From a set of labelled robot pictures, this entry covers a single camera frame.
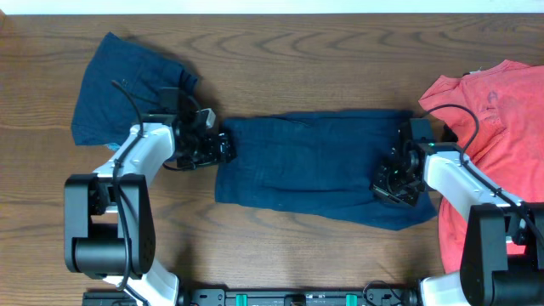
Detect red t-shirt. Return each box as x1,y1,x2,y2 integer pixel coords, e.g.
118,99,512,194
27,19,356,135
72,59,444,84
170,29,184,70
418,59,544,275

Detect folded navy shorts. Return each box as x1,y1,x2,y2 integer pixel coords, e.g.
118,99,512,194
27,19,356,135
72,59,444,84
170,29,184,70
71,32,198,150

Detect navy blue shorts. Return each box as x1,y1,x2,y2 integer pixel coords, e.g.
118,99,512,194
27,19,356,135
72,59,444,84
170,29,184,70
215,109,437,230

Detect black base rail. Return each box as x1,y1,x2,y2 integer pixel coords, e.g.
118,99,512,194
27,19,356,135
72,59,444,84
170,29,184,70
82,278,426,306

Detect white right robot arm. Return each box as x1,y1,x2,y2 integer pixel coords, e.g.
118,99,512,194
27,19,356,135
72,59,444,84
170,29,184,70
371,141,543,305

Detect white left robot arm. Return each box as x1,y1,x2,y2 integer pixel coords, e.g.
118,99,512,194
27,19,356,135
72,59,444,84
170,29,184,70
64,117,234,305

